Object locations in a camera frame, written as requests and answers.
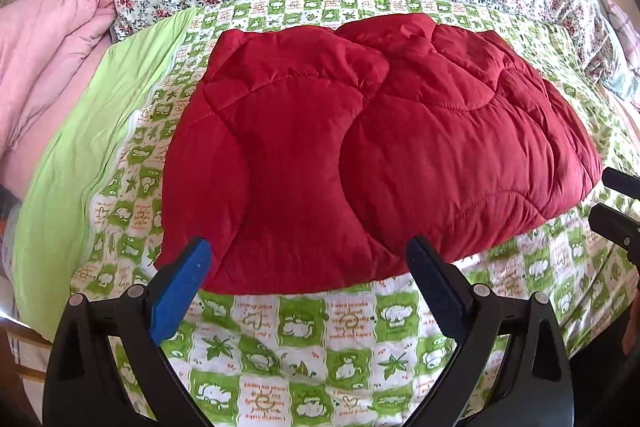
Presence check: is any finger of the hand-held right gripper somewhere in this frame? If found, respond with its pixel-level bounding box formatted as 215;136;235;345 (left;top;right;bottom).
588;203;640;264
601;167;640;202

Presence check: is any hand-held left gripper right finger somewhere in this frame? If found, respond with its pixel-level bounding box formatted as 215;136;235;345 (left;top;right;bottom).
404;234;576;427

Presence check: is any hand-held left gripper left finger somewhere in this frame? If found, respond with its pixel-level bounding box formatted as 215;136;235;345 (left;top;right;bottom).
42;235;216;427

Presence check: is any red quilted jacket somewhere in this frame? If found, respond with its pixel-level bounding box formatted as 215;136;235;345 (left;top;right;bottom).
154;13;604;296

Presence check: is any green patterned blanket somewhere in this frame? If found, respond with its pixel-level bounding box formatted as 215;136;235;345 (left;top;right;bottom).
12;0;640;427

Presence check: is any pink quilt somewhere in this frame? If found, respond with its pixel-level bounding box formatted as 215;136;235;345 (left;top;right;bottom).
0;0;119;200

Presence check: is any wooden furniture frame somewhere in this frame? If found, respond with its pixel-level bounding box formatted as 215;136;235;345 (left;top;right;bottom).
0;319;53;413

